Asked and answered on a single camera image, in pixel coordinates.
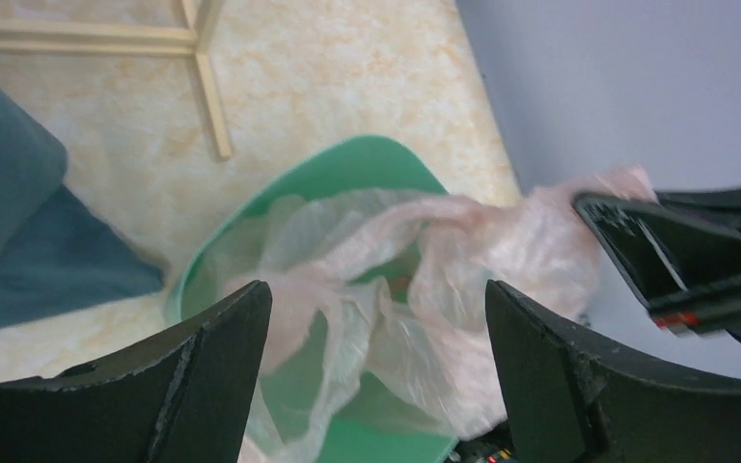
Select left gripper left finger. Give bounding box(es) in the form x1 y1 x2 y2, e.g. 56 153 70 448
0 281 272 462

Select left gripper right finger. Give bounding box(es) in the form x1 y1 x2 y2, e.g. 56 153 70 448
485 281 741 462

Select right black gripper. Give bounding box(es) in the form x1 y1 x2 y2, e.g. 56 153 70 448
573 188 741 344

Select pink plastic trash bag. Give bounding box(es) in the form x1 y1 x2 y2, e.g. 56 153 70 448
205 167 655 462

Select green plastic trash bin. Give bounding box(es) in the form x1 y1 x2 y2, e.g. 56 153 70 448
165 135 456 462

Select dark teal hanging cloth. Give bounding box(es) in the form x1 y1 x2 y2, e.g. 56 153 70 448
0 89 164 328

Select wooden clothes rack frame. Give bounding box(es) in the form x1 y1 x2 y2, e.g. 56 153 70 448
0 1 233 160

